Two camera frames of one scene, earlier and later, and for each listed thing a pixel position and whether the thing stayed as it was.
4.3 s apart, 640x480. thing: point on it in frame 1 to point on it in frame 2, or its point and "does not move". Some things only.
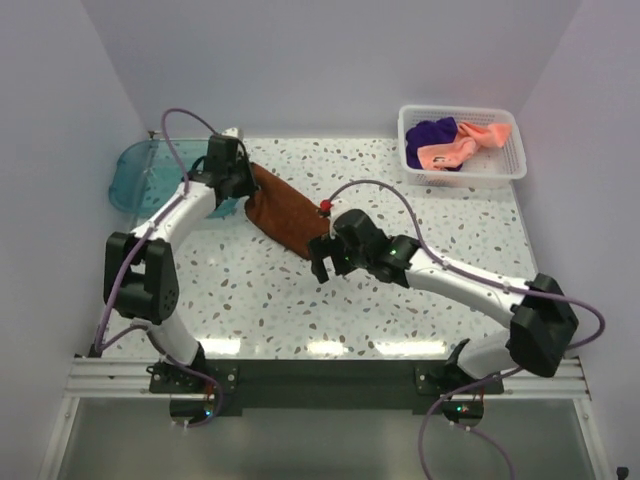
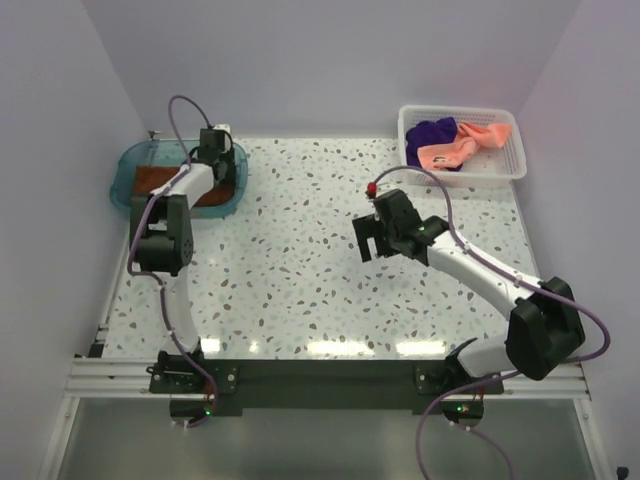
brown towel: x=283 y=214 to x=148 y=179
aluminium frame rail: x=131 y=376 does not move
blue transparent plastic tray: x=147 y=173 does not move
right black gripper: x=324 y=248 to x=369 y=227
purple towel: x=429 y=133 does not move
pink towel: x=471 y=136 does not move
